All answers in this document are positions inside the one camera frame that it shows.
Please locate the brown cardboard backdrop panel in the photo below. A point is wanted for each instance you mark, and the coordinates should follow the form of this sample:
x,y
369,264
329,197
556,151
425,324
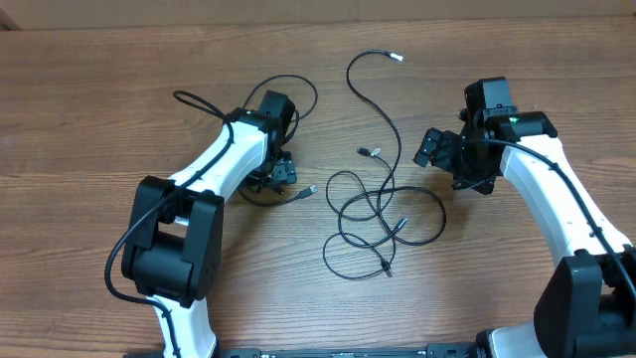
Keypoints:
x,y
95,14

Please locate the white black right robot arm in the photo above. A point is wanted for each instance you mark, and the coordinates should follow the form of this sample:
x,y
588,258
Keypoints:
x,y
587,308

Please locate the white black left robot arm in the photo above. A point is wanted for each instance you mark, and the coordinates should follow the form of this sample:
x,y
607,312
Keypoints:
x,y
172,247

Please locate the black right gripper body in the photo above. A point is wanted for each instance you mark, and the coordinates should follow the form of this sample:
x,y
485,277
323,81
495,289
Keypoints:
x,y
444,152

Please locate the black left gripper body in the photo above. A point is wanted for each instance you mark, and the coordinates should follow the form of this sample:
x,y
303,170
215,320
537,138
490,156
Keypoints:
x,y
278,171

